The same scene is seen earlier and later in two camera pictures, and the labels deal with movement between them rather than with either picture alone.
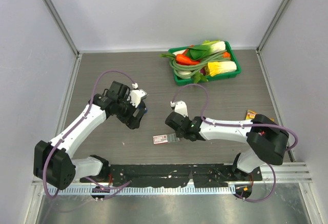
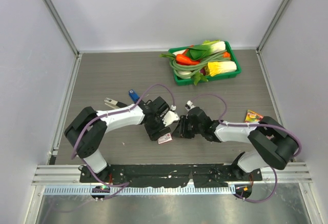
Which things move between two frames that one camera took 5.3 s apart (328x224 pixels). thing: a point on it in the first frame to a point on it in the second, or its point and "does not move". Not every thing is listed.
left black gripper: x=130 y=121 to x=155 y=134
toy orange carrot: x=184 y=59 does not move
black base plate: x=171 y=175 does not move
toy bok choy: x=207 y=47 does not move
